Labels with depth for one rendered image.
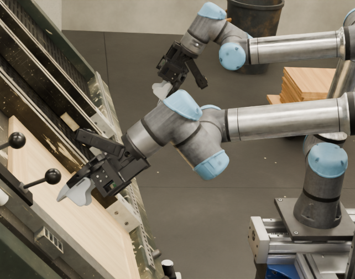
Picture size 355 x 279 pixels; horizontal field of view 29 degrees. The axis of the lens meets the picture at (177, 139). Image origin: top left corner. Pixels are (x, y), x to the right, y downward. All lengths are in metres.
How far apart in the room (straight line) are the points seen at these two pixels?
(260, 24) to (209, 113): 4.65
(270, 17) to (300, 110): 4.69
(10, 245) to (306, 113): 0.68
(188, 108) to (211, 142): 0.09
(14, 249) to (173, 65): 0.93
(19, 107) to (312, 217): 0.94
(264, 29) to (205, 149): 4.83
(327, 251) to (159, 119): 1.00
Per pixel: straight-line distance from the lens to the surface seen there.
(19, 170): 1.82
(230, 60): 1.98
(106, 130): 2.88
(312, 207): 2.18
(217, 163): 1.46
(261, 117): 1.54
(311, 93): 5.03
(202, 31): 2.11
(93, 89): 3.41
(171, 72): 2.15
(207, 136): 1.45
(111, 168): 1.45
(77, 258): 1.75
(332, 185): 2.15
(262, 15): 6.18
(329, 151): 2.16
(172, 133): 1.43
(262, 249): 2.20
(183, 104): 1.41
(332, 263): 2.22
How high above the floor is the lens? 2.19
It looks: 26 degrees down
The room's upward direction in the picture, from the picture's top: 5 degrees clockwise
